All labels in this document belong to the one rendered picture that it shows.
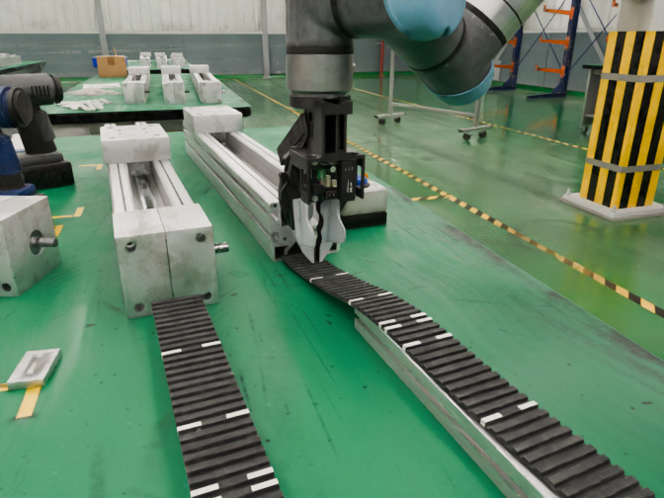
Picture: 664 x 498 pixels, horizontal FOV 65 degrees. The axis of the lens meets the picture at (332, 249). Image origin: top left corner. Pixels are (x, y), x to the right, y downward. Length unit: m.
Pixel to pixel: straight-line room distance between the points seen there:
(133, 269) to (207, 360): 0.17
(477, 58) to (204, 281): 0.39
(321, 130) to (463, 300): 0.25
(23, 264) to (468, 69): 0.56
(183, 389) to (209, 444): 0.07
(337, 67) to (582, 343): 0.38
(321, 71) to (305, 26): 0.05
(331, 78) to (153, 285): 0.29
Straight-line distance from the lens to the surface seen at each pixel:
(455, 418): 0.43
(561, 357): 0.56
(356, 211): 0.83
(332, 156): 0.59
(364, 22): 0.55
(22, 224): 0.73
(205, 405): 0.41
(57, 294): 0.71
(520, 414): 0.42
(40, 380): 0.54
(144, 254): 0.59
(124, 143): 0.97
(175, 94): 2.62
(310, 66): 0.59
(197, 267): 0.60
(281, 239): 0.71
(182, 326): 0.51
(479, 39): 0.63
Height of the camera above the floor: 1.06
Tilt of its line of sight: 22 degrees down
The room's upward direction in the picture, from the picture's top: straight up
